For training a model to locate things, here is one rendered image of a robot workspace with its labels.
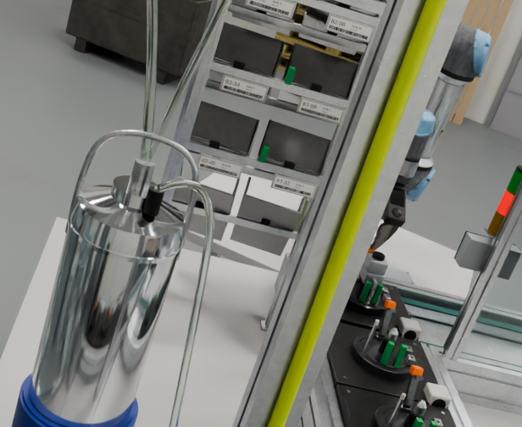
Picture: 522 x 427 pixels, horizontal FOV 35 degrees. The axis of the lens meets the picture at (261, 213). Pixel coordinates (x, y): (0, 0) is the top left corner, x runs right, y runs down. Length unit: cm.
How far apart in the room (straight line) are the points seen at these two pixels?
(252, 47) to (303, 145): 22
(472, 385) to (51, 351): 118
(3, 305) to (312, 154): 198
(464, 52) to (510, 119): 712
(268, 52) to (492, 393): 95
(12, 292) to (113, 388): 245
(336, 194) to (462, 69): 170
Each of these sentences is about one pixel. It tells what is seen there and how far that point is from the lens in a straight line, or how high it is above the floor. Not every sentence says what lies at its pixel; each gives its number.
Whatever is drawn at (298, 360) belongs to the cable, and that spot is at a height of 146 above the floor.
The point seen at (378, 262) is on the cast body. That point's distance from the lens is 194.
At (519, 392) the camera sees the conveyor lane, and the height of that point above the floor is 92.
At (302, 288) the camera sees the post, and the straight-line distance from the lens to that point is 69.
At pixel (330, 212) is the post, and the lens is 66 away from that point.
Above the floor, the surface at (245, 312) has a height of 86.
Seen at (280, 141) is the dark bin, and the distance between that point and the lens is 166.
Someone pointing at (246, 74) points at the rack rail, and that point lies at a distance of 155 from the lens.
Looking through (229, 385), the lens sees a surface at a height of 86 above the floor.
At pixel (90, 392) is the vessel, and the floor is 119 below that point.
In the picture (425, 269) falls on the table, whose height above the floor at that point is 86.
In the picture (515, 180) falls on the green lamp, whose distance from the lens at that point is 182.
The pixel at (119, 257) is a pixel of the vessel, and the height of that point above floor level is 138.
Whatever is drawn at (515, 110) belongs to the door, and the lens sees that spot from 942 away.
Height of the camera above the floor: 182
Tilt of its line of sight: 22 degrees down
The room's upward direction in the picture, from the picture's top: 19 degrees clockwise
